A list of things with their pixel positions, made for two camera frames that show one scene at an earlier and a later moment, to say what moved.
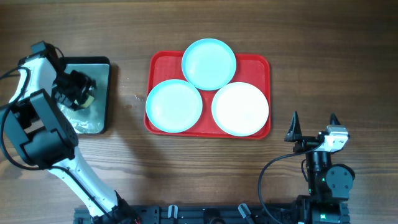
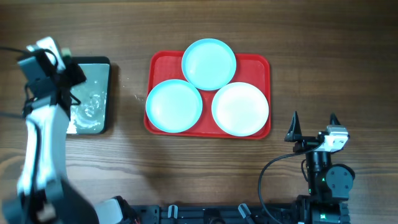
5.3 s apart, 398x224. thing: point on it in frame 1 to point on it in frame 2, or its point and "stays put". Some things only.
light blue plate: x=174 y=106 stays put
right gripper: x=294 y=135 stays put
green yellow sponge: x=88 y=101 to x=66 y=51
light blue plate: x=209 y=64 stays put
